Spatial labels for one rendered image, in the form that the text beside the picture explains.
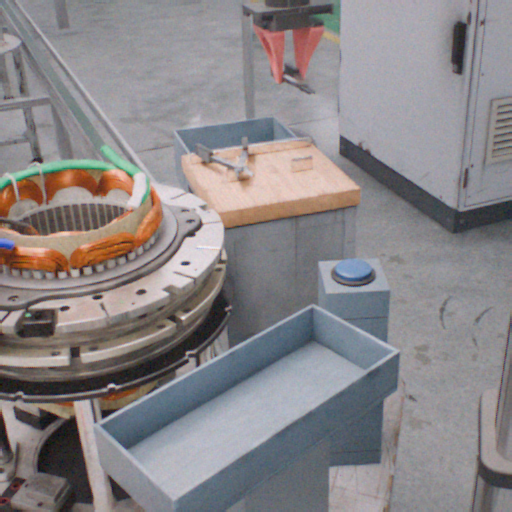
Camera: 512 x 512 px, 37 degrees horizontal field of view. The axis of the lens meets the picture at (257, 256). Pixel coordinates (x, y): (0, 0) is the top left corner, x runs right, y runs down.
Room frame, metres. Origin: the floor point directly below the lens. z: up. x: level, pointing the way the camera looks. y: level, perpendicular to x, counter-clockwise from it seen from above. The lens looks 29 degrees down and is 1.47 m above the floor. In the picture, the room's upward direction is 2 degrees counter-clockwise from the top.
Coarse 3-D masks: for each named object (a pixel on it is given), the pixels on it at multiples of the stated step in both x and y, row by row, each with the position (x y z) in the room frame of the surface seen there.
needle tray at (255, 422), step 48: (288, 336) 0.60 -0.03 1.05; (336, 336) 0.60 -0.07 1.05; (192, 384) 0.52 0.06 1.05; (240, 384) 0.56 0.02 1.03; (288, 384) 0.55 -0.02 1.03; (336, 384) 0.55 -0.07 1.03; (384, 384) 0.53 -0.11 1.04; (96, 432) 0.46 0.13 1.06; (144, 432) 0.49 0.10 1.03; (192, 432) 0.50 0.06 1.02; (240, 432) 0.49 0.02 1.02; (288, 432) 0.46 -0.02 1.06; (336, 432) 0.49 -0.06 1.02; (144, 480) 0.41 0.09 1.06; (192, 480) 0.44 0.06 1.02; (240, 480) 0.42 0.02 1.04; (288, 480) 0.47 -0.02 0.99
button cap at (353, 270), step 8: (344, 264) 0.73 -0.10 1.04; (352, 264) 0.73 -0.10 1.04; (360, 264) 0.73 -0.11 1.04; (368, 264) 0.73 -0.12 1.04; (336, 272) 0.73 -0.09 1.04; (344, 272) 0.72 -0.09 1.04; (352, 272) 0.72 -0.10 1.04; (360, 272) 0.72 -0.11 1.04; (368, 272) 0.72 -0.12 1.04; (352, 280) 0.71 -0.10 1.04; (360, 280) 0.71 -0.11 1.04
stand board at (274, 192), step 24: (312, 144) 1.05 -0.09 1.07; (192, 168) 0.98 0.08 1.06; (216, 168) 0.97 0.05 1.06; (264, 168) 0.97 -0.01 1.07; (288, 168) 0.96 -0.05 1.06; (336, 168) 0.96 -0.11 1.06; (216, 192) 0.90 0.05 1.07; (240, 192) 0.89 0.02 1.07; (264, 192) 0.89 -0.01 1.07; (288, 192) 0.89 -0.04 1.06; (312, 192) 0.88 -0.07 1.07; (336, 192) 0.88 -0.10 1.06; (240, 216) 0.85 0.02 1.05; (264, 216) 0.85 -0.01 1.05; (288, 216) 0.86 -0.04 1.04
